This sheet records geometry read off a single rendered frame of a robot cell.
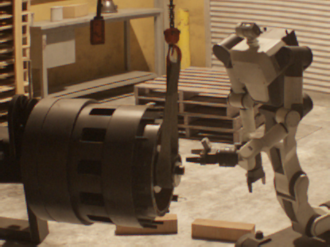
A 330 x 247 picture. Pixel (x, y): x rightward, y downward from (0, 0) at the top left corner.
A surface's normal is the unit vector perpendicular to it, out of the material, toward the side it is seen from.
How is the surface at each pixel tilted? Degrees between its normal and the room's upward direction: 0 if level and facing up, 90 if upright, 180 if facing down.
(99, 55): 90
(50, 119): 33
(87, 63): 90
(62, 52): 90
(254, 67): 113
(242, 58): 68
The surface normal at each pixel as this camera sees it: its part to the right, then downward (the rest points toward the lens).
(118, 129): -0.17, -0.62
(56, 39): 0.76, 0.14
